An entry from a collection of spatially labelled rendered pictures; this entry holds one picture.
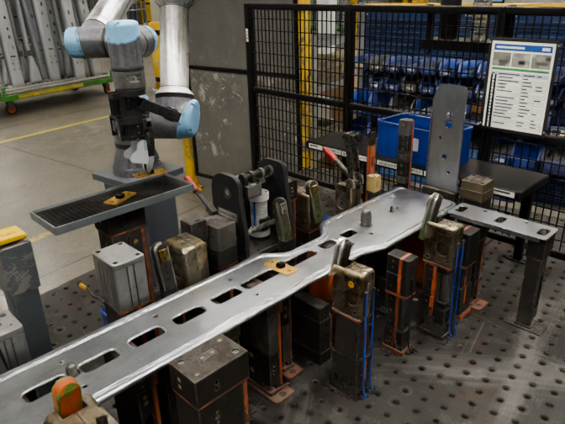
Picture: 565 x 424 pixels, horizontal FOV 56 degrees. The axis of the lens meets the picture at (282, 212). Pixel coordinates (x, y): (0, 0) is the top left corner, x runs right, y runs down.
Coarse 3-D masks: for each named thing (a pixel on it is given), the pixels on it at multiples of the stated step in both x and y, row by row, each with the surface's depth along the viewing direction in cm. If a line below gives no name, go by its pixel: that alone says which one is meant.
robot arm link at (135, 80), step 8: (112, 72) 125; (120, 72) 130; (128, 72) 123; (136, 72) 124; (144, 72) 127; (120, 80) 124; (128, 80) 124; (136, 80) 125; (144, 80) 127; (120, 88) 125; (128, 88) 125; (136, 88) 126
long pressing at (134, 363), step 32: (416, 192) 174; (320, 224) 153; (352, 224) 153; (384, 224) 152; (416, 224) 152; (256, 256) 136; (288, 256) 136; (320, 256) 136; (352, 256) 136; (192, 288) 122; (224, 288) 123; (256, 288) 122; (288, 288) 122; (128, 320) 112; (160, 320) 111; (192, 320) 111; (224, 320) 111; (64, 352) 102; (96, 352) 102; (128, 352) 102; (160, 352) 102; (0, 384) 94; (32, 384) 94; (96, 384) 94; (128, 384) 94; (0, 416) 87; (32, 416) 87
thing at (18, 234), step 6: (6, 228) 117; (12, 228) 117; (18, 228) 117; (0, 234) 114; (6, 234) 114; (12, 234) 114; (18, 234) 114; (24, 234) 115; (0, 240) 112; (6, 240) 112; (12, 240) 113
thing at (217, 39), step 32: (224, 0) 375; (256, 0) 358; (288, 0) 344; (192, 32) 406; (224, 32) 385; (256, 32) 368; (192, 64) 417; (224, 64) 396; (256, 64) 378; (224, 96) 406; (256, 96) 387; (224, 128) 417; (288, 128) 380; (192, 160) 452; (224, 160) 430; (288, 160) 392; (192, 192) 458
